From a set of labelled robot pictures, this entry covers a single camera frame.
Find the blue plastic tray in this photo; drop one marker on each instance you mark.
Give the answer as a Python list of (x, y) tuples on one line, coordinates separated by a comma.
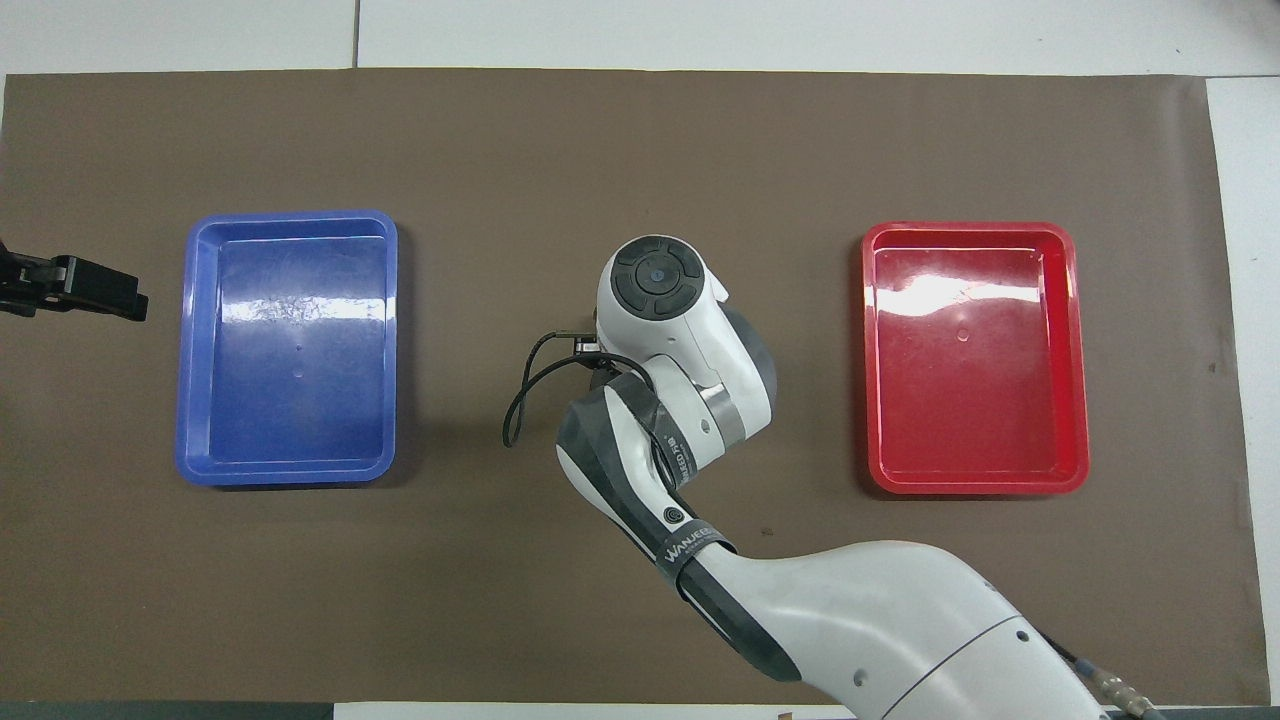
[(290, 400)]

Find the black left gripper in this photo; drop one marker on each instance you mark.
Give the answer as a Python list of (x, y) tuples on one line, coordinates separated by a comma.
[(25, 275)]

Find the red plastic tray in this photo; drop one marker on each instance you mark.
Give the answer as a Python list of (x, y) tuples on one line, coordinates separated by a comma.
[(970, 400)]

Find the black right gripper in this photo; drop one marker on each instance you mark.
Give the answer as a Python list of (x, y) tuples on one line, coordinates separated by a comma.
[(605, 370)]

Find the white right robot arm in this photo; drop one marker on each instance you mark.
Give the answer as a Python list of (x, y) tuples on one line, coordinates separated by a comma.
[(850, 610)]

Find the brown table mat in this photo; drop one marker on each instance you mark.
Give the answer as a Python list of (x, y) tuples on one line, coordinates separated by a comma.
[(480, 580)]

